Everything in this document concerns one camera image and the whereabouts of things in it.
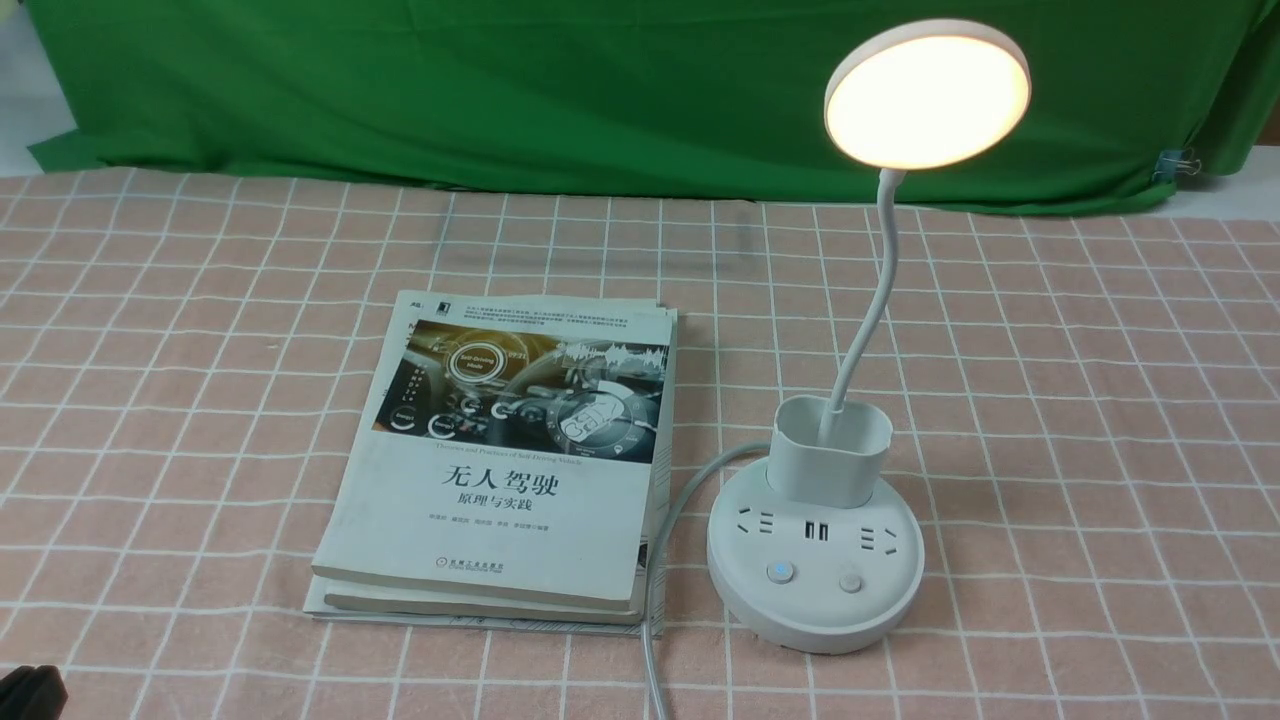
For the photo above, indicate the white book underneath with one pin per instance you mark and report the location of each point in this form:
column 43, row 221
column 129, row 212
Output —
column 480, row 611

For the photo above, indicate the blue binder clip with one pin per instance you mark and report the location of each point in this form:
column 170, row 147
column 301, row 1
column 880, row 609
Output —
column 1174, row 163

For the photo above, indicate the white desk lamp with sockets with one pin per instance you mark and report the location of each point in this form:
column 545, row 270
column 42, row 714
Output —
column 809, row 546

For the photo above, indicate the pink checkered tablecloth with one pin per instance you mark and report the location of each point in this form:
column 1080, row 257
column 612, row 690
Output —
column 1085, row 414

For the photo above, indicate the white self-driving textbook on top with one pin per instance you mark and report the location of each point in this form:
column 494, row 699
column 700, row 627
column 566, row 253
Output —
column 500, row 470

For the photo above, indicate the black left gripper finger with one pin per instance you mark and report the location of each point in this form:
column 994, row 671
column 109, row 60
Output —
column 33, row 692

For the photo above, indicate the green backdrop cloth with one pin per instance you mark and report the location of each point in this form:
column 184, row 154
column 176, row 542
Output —
column 687, row 99

